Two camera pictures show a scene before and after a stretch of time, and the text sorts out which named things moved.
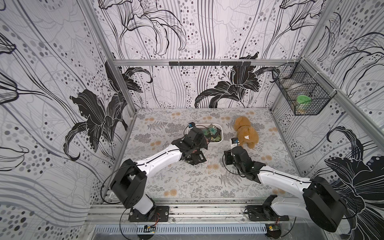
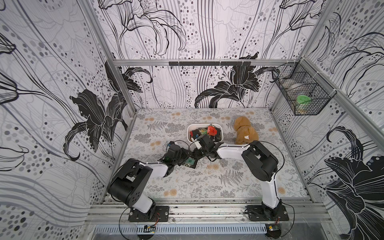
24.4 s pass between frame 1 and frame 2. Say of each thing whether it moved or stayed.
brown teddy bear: stayed
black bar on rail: stayed
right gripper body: moved
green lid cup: stayed
